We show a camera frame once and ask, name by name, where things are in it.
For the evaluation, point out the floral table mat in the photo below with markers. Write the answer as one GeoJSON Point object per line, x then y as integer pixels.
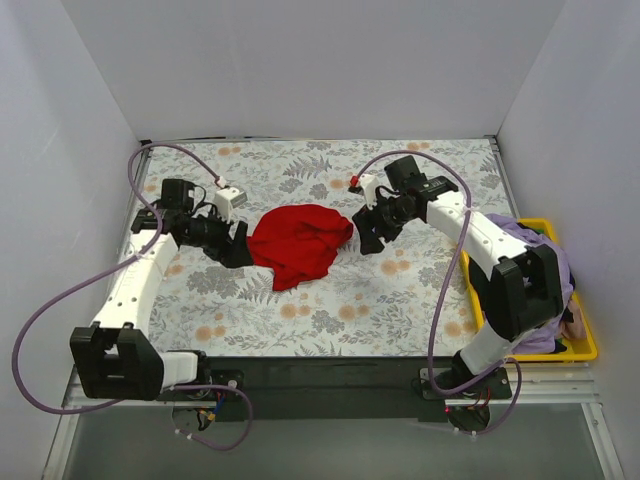
{"type": "Point", "coordinates": [399, 302]}

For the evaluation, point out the yellow plastic bin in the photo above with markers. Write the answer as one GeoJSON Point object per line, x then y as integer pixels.
{"type": "Point", "coordinates": [574, 350]}

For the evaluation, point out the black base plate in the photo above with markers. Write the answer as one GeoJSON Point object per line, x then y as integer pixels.
{"type": "Point", "coordinates": [314, 388]}

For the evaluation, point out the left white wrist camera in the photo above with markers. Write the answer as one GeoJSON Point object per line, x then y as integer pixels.
{"type": "Point", "coordinates": [226, 200]}

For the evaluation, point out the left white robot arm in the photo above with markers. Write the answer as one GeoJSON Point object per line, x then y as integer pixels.
{"type": "Point", "coordinates": [114, 357]}

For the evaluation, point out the lilac t shirt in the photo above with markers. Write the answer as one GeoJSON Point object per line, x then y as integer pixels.
{"type": "Point", "coordinates": [541, 340]}

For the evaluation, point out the red t shirt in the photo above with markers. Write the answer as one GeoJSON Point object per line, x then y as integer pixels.
{"type": "Point", "coordinates": [298, 243]}

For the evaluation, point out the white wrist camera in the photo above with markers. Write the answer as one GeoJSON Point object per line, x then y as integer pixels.
{"type": "Point", "coordinates": [366, 186]}
{"type": "Point", "coordinates": [226, 200]}

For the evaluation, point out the pink garment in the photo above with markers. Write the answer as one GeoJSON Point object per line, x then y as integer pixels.
{"type": "Point", "coordinates": [572, 325]}

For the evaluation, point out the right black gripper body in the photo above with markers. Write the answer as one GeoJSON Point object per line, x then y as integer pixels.
{"type": "Point", "coordinates": [373, 223]}

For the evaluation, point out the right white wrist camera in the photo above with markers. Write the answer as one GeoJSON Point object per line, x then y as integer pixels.
{"type": "Point", "coordinates": [366, 186]}

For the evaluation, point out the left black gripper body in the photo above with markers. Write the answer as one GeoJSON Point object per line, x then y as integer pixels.
{"type": "Point", "coordinates": [228, 245]}

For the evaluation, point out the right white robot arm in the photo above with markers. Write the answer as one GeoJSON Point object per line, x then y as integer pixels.
{"type": "Point", "coordinates": [519, 285]}

